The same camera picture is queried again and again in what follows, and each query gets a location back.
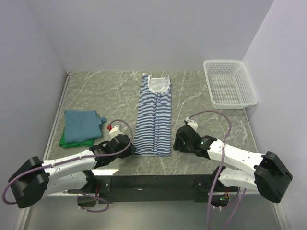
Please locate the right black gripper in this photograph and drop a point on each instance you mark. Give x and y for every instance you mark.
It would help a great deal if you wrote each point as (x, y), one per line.
(177, 144)

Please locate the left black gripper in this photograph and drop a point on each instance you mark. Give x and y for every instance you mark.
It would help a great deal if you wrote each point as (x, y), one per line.
(129, 151)

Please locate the striped tank top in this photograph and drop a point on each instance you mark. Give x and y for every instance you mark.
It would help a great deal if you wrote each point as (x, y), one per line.
(153, 124)

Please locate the blue tank top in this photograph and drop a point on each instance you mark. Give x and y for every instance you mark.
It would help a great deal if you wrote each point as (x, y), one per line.
(82, 126)

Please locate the green tank top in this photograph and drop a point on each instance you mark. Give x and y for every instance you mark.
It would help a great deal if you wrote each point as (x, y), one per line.
(64, 144)

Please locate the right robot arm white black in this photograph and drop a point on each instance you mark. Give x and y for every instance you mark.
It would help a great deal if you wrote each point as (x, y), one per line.
(265, 173)

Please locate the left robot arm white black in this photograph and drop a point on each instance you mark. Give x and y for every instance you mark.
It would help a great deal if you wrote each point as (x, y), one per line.
(36, 179)

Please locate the black base beam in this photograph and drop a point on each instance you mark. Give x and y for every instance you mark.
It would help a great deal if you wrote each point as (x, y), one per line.
(145, 188)

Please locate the white plastic basket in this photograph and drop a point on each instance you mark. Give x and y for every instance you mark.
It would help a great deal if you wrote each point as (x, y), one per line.
(229, 84)

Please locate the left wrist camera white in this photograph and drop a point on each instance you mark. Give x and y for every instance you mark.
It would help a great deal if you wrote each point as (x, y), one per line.
(114, 130)

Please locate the aluminium rail frame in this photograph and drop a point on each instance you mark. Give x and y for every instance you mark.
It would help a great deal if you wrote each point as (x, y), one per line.
(115, 95)

